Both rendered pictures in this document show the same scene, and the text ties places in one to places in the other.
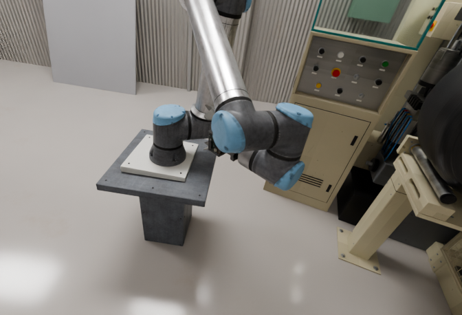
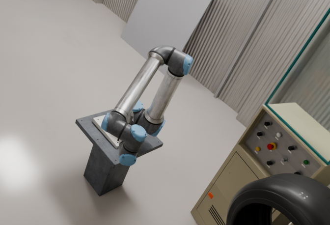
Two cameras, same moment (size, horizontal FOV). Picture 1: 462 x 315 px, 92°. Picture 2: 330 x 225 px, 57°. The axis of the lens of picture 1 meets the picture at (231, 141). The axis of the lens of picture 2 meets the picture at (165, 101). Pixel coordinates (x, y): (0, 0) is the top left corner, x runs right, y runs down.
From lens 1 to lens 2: 124 cm
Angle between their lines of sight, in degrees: 27
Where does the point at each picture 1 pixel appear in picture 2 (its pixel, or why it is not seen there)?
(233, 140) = (102, 125)
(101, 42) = (166, 25)
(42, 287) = (24, 156)
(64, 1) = not seen: outside the picture
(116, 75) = not seen: hidden behind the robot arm
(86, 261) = (48, 161)
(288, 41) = not seen: outside the picture
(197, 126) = (142, 122)
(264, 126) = (117, 127)
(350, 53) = (286, 137)
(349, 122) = not seen: hidden behind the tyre
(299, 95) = (240, 147)
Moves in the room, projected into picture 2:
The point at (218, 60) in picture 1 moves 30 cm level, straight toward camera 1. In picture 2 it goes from (126, 94) to (81, 110)
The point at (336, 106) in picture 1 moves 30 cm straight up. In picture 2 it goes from (261, 174) to (285, 144)
